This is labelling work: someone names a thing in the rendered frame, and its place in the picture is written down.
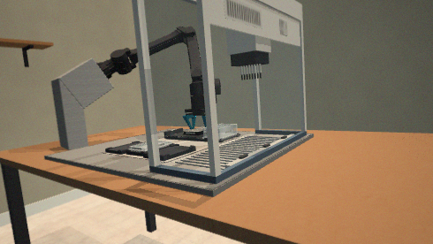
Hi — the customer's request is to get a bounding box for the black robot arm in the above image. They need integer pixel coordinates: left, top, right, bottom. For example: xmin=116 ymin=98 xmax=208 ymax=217
xmin=97 ymin=48 xmax=138 ymax=79

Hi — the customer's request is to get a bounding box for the white well plate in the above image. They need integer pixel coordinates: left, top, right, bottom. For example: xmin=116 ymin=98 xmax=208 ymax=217
xmin=129 ymin=142 xmax=148 ymax=152

